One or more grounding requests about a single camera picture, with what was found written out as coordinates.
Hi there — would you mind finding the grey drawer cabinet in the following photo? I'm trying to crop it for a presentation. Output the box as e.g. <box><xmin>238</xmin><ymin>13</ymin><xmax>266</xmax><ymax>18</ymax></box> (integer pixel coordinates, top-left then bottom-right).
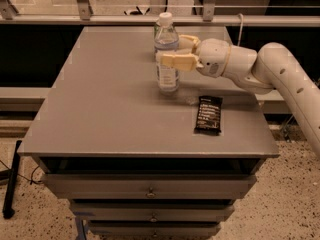
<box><xmin>18</xmin><ymin>25</ymin><xmax>280</xmax><ymax>240</ymax></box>

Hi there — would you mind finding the middle grey drawer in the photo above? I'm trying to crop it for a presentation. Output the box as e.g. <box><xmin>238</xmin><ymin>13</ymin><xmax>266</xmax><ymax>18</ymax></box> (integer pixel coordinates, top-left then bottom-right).
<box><xmin>70</xmin><ymin>202</ymin><xmax>234</xmax><ymax>222</ymax></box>

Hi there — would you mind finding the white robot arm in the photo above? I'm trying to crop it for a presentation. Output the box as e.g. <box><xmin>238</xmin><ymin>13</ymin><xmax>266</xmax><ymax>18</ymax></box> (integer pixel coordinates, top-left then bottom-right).
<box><xmin>156</xmin><ymin>35</ymin><xmax>320</xmax><ymax>157</ymax></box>

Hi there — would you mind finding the white hanging cord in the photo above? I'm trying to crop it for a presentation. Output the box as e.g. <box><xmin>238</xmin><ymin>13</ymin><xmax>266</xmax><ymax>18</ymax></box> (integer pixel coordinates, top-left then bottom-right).
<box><xmin>235</xmin><ymin>13</ymin><xmax>245</xmax><ymax>48</ymax></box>

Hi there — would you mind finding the green soda can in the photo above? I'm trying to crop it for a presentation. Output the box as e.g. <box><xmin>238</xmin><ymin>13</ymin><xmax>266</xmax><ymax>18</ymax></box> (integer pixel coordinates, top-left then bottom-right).
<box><xmin>153</xmin><ymin>19</ymin><xmax>160</xmax><ymax>60</ymax></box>

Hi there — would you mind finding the clear blue-labelled plastic bottle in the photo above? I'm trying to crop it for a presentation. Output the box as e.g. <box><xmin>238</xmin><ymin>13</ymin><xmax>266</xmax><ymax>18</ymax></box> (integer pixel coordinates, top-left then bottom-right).
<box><xmin>154</xmin><ymin>12</ymin><xmax>179</xmax><ymax>93</ymax></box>

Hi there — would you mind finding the black floor cable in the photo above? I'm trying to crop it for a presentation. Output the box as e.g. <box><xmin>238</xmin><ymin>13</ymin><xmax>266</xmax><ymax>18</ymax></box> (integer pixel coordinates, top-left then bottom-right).
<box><xmin>0</xmin><ymin>159</ymin><xmax>44</xmax><ymax>186</ymax></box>

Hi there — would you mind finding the black snack bar wrapper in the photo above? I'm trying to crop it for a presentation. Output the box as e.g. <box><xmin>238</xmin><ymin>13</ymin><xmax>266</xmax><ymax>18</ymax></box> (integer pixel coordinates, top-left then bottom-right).
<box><xmin>194</xmin><ymin>96</ymin><xmax>223</xmax><ymax>136</ymax></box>

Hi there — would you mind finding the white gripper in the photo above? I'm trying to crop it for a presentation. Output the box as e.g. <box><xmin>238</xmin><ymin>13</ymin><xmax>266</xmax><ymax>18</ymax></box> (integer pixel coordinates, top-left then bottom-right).
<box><xmin>159</xmin><ymin>34</ymin><xmax>231</xmax><ymax>78</ymax></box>

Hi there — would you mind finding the grey drawer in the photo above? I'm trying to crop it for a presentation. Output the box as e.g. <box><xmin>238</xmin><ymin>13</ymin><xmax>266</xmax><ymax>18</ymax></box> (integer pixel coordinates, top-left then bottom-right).
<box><xmin>70</xmin><ymin>202</ymin><xmax>234</xmax><ymax>222</ymax></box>
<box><xmin>42</xmin><ymin>174</ymin><xmax>256</xmax><ymax>200</ymax></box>
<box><xmin>88</xmin><ymin>221</ymin><xmax>220</xmax><ymax>237</ymax></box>

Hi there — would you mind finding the top grey drawer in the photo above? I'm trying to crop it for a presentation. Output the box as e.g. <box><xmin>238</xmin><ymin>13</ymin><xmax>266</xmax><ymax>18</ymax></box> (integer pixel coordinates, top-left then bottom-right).
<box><xmin>42</xmin><ymin>174</ymin><xmax>256</xmax><ymax>200</ymax></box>

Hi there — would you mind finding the black stand leg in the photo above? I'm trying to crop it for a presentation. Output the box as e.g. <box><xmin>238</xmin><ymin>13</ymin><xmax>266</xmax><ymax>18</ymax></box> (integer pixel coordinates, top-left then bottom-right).
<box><xmin>2</xmin><ymin>140</ymin><xmax>22</xmax><ymax>219</ymax></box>

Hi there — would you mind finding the bottom grey drawer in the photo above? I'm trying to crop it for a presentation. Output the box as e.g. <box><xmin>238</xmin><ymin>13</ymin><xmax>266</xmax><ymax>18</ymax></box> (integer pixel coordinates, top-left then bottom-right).
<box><xmin>88</xmin><ymin>221</ymin><xmax>220</xmax><ymax>237</ymax></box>

